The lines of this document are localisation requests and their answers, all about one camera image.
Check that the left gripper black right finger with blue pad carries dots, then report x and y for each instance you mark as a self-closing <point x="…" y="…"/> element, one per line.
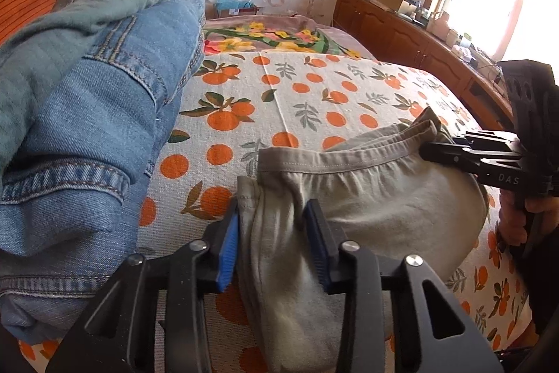
<point x="431" y="331"/>

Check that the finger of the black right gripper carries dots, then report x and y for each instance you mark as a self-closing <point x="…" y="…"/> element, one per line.
<point x="489" y="155"/>

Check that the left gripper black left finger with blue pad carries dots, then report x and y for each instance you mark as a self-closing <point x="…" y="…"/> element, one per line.
<point x="116" y="331"/>

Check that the grey pants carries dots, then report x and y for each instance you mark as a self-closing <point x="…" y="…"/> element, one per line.
<point x="378" y="189"/>

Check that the dark sleeve forearm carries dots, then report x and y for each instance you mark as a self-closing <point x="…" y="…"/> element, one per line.
<point x="537" y="262"/>

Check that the person's right hand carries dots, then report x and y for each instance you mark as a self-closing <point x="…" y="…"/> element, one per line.
<point x="512" y="221"/>

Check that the white jug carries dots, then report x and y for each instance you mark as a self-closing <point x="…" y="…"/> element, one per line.
<point x="438" y="25"/>

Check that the wooden sideboard cabinet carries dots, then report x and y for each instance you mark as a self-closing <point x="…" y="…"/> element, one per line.
<point x="393" y="39"/>

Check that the blue denim jeans pile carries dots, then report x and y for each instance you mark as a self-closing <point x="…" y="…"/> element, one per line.
<point x="89" y="96"/>

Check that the orange fruit print bedsheet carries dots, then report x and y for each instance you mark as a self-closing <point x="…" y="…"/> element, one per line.
<point x="240" y="103"/>

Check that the floral blanket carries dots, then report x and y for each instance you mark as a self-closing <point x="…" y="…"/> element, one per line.
<point x="279" y="33"/>

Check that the box with blue cloth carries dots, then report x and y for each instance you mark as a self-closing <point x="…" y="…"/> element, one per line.
<point x="229" y="8"/>

